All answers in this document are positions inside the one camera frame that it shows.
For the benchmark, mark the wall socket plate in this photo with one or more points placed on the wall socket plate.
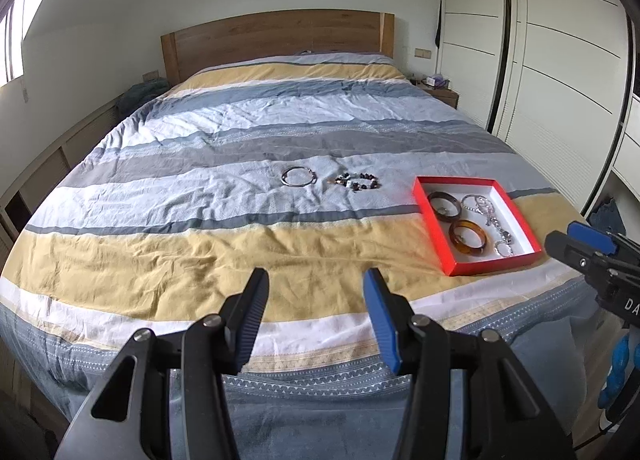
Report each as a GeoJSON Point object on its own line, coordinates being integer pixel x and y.
{"type": "Point", "coordinates": [423, 53]}
{"type": "Point", "coordinates": [150, 75]}

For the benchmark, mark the dark green cloth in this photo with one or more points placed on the dark green cloth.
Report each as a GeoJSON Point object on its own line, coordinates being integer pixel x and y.
{"type": "Point", "coordinates": [142, 97]}

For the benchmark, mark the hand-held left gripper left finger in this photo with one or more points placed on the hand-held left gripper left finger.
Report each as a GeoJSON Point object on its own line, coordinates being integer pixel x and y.
{"type": "Point", "coordinates": [247, 330]}

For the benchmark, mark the wooden side cabinet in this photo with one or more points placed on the wooden side cabinet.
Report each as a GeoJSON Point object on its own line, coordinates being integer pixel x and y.
{"type": "Point", "coordinates": [55, 154]}

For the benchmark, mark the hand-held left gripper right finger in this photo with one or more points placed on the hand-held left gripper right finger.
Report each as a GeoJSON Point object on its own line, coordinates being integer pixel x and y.
{"type": "Point", "coordinates": [380, 322]}

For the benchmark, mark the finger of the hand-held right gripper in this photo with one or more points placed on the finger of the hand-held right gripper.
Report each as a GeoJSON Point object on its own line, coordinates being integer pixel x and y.
{"type": "Point", "coordinates": [592, 236]}
{"type": "Point", "coordinates": [580, 255]}

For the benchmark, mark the striped duvet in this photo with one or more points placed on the striped duvet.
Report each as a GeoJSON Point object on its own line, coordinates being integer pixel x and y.
{"type": "Point", "coordinates": [200, 240]}

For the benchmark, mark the wooden nightstand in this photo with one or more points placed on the wooden nightstand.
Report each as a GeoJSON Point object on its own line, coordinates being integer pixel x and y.
{"type": "Point", "coordinates": [447, 97]}

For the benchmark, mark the large plain silver bangle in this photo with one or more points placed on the large plain silver bangle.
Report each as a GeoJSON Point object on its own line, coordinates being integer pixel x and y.
{"type": "Point", "coordinates": [287, 182]}

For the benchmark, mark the wooden headboard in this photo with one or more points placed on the wooden headboard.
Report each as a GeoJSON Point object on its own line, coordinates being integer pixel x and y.
{"type": "Point", "coordinates": [275, 37]}

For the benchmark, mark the dark brown bangle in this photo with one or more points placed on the dark brown bangle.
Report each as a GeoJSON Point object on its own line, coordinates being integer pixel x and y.
{"type": "Point", "coordinates": [434, 201]}

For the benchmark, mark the red jewelry box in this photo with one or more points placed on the red jewelry box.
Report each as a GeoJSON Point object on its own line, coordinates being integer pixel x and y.
{"type": "Point", "coordinates": [434, 235]}

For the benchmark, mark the window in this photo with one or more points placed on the window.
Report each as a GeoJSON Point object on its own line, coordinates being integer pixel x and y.
{"type": "Point", "coordinates": [17, 34]}

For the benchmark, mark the blue shoe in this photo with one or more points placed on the blue shoe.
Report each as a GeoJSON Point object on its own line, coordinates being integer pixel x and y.
{"type": "Point", "coordinates": [617, 370]}

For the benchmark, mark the amber bangle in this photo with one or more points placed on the amber bangle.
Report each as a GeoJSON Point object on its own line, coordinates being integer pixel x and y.
{"type": "Point", "coordinates": [467, 251]}

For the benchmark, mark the white wardrobe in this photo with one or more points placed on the white wardrobe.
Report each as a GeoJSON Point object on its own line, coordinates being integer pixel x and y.
{"type": "Point", "coordinates": [550, 64]}

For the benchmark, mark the dark blue cloth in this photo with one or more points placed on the dark blue cloth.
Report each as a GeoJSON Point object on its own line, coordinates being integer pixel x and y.
{"type": "Point", "coordinates": [607, 217]}

